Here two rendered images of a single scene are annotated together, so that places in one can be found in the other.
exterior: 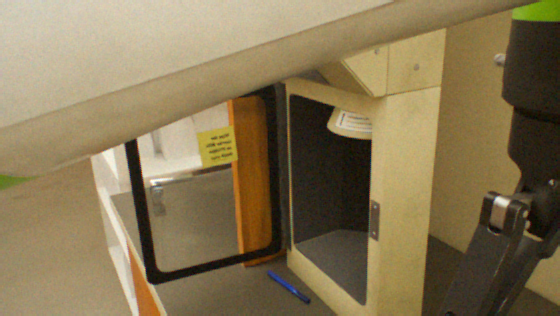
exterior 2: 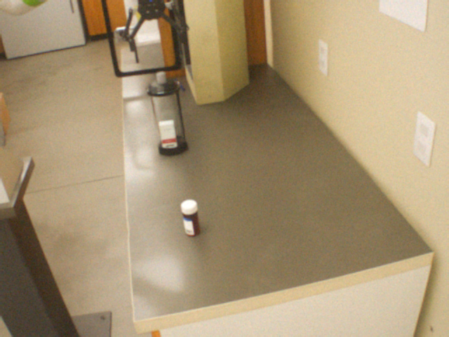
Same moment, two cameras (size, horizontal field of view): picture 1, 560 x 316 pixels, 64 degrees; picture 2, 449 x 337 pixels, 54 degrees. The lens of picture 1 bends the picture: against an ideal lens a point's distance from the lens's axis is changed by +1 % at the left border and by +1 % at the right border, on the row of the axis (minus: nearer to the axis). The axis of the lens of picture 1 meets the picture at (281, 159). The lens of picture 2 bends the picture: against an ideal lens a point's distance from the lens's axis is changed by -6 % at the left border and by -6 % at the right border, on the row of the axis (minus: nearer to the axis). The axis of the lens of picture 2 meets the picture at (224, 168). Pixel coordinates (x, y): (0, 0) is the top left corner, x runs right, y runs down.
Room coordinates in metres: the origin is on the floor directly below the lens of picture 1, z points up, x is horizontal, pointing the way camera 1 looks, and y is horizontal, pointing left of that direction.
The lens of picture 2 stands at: (-0.96, -0.83, 1.69)
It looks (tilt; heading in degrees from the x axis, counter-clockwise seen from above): 32 degrees down; 20
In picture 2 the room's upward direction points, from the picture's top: 6 degrees counter-clockwise
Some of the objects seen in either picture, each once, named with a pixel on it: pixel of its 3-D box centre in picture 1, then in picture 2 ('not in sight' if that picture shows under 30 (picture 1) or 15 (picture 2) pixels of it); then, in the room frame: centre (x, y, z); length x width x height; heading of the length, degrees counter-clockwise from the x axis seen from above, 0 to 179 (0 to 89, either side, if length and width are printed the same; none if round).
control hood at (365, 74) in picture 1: (295, 54); not in sight; (0.74, -0.03, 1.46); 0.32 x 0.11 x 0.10; 29
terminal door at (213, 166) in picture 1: (210, 185); (141, 31); (0.84, 0.15, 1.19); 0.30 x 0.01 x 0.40; 112
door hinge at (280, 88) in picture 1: (283, 172); (178, 27); (0.90, 0.00, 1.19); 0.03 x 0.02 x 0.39; 29
